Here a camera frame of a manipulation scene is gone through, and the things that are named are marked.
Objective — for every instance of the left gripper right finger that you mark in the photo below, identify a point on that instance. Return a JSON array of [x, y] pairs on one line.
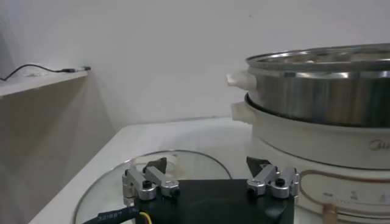
[[268, 176]]

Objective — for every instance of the round glass pot lid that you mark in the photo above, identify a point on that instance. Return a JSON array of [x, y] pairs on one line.
[[195, 164]]

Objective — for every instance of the perforated steel steamer basket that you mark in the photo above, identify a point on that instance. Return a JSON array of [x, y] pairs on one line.
[[320, 94]]

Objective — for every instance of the white side desk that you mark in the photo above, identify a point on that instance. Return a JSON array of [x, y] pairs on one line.
[[36, 83]]

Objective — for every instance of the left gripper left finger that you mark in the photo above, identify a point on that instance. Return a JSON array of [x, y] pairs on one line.
[[143, 182]]

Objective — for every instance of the cream electric cooker pot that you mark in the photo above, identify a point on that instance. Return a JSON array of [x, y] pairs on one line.
[[304, 143]]

